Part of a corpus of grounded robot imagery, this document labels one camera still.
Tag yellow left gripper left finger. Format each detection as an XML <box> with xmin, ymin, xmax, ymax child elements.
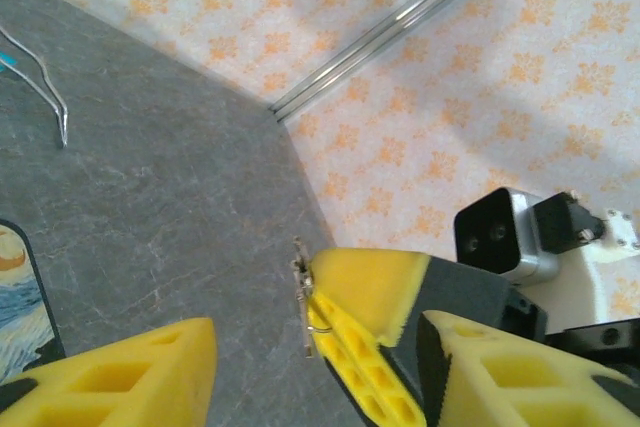
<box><xmin>0</xmin><ymin>316</ymin><xmax>218</xmax><ymax>427</ymax></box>

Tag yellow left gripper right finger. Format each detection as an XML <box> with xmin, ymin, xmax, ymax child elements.
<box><xmin>417</xmin><ymin>310</ymin><xmax>640</xmax><ymax>427</ymax></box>

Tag small metal clip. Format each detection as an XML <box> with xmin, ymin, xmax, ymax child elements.
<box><xmin>291</xmin><ymin>235</ymin><xmax>331</xmax><ymax>361</ymax></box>

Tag starry night printed card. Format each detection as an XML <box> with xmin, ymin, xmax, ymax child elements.
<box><xmin>0</xmin><ymin>219</ymin><xmax>67</xmax><ymax>384</ymax></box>

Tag silver metal forceps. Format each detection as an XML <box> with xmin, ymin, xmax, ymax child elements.
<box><xmin>0</xmin><ymin>21</ymin><xmax>70</xmax><ymax>149</ymax></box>

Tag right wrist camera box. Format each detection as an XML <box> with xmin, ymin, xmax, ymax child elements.
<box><xmin>453</xmin><ymin>187</ymin><xmax>561</xmax><ymax>289</ymax></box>

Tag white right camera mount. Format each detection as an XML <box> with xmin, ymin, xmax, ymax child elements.
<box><xmin>519</xmin><ymin>206</ymin><xmax>640</xmax><ymax>324</ymax></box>

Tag black camera connector block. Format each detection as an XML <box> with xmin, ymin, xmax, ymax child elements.
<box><xmin>532</xmin><ymin>190</ymin><xmax>607</xmax><ymax>254</ymax></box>

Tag aluminium frame corner post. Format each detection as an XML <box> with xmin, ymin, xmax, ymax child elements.
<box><xmin>269</xmin><ymin>0</ymin><xmax>532</xmax><ymax>124</ymax></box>

